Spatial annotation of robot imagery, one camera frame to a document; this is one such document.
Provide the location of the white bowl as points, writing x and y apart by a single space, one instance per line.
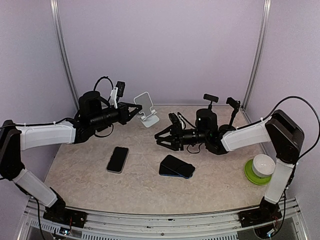
263 166

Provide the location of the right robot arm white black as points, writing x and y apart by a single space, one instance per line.
279 129

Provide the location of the black pole stand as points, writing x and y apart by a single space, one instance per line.
235 104
211 98

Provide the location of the aluminium frame post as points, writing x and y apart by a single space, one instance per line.
258 53
54 6

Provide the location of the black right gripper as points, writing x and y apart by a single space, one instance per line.
177 142

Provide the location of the black pole stand right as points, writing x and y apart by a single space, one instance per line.
235 104

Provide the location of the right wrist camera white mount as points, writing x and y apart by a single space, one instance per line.
177 121

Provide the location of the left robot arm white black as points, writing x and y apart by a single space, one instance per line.
95 114

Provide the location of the left aluminium frame post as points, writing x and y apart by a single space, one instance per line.
54 6

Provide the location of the front aluminium rail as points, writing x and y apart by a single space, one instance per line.
221 225

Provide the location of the black pole stand left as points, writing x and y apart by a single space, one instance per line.
211 98

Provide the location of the black phone on top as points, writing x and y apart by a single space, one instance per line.
171 162

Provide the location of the black phone silver case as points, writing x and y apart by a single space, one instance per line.
117 160

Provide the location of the white folding phone stand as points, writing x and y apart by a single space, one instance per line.
147 115

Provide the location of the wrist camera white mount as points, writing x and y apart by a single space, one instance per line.
177 121
117 92

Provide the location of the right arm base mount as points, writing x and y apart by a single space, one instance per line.
257 216

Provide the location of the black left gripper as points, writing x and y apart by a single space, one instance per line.
124 114

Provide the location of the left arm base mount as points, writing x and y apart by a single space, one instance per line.
69 217

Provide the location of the right aluminium frame post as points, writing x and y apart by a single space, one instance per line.
258 53

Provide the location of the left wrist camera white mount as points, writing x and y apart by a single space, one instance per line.
117 92

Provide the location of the green plate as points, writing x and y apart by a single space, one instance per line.
252 177

